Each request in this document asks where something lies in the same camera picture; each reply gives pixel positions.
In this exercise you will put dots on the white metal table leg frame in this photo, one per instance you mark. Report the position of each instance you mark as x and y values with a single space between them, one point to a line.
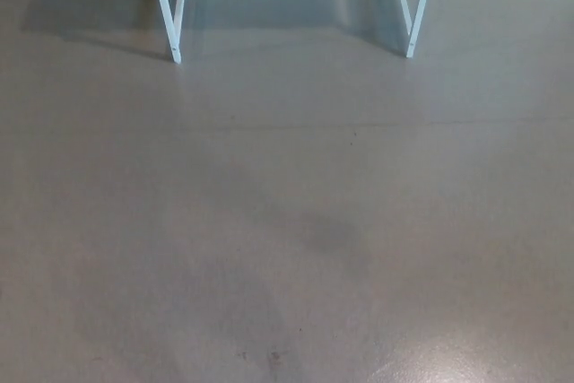
174 20
417 15

